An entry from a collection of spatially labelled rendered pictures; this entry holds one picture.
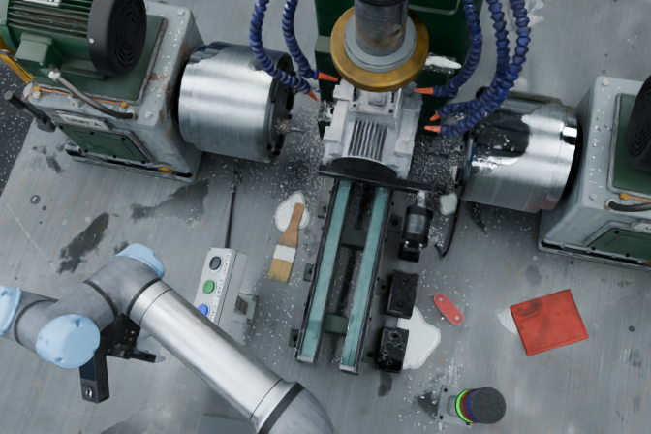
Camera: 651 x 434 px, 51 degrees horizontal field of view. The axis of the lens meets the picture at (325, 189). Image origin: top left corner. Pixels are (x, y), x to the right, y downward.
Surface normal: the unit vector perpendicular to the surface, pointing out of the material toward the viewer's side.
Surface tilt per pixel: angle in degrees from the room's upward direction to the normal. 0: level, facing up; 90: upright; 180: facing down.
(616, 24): 0
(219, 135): 62
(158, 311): 1
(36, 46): 0
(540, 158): 24
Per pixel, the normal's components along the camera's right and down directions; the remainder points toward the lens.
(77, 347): 0.77, 0.16
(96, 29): -0.17, 0.24
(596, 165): -0.05, -0.31
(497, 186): -0.21, 0.68
